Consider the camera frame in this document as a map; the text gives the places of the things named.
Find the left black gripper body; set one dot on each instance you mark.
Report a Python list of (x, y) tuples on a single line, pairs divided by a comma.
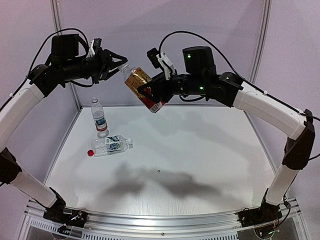
[(103, 66)]

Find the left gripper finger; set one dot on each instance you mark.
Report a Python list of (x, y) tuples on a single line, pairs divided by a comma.
[(114, 60), (107, 72)]

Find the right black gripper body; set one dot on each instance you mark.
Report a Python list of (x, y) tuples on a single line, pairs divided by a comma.
[(161, 85)]

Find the clear bottle red white label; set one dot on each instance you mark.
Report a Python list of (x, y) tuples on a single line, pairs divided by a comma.
[(99, 118)]

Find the red bottle cap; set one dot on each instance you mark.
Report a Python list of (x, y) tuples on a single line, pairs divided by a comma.
[(90, 153)]

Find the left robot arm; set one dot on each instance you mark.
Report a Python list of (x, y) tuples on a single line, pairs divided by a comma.
[(72, 57)]

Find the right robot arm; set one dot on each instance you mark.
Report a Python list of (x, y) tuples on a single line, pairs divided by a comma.
[(202, 80)]

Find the clear bottle blue label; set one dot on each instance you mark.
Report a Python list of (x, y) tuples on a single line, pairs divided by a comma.
[(111, 145)]

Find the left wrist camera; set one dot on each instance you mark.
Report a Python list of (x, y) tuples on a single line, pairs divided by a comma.
[(94, 44)]

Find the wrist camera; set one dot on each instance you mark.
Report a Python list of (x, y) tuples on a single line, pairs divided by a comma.
[(94, 44), (159, 60)]

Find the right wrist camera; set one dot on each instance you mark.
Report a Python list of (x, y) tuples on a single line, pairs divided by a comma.
[(159, 60)]

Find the right aluminium corner post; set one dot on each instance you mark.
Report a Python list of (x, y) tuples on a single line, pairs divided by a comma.
[(255, 20)]

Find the aluminium front rail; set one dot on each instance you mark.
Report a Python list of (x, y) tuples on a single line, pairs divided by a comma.
[(230, 225)]

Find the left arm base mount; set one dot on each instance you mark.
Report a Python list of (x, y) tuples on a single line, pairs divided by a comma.
[(60, 214)]

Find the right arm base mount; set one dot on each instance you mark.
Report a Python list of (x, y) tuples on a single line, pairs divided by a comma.
[(264, 214)]

